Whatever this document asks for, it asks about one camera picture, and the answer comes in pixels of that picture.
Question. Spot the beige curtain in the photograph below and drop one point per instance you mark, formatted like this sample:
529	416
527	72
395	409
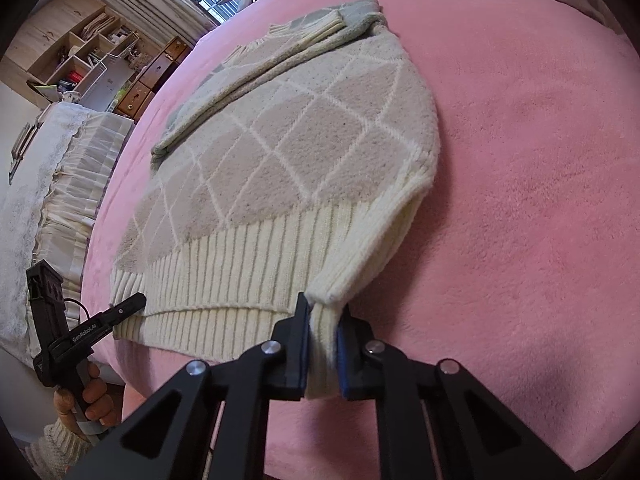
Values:
145	0

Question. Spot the pink bed blanket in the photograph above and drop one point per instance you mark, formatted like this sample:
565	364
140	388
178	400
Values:
525	210

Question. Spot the diamond pattern knit sweater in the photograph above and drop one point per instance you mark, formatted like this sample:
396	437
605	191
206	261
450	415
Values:
300	150

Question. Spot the wooden desk with drawers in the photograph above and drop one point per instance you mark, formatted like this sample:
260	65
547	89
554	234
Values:
150	75

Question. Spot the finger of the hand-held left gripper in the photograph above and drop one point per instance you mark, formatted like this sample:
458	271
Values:
127	307

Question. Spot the wooden bookshelf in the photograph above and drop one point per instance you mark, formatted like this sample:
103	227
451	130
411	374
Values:
65	25

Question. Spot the person's left hand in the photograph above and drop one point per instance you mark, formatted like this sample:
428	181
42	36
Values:
95	390

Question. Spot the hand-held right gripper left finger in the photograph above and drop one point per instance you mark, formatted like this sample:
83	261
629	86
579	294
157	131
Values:
301	345

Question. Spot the person's left forearm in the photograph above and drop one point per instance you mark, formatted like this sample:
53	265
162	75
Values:
55	445

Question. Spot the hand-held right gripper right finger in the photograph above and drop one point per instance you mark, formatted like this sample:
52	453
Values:
344	360

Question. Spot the lace covered furniture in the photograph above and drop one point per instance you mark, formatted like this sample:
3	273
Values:
50	185

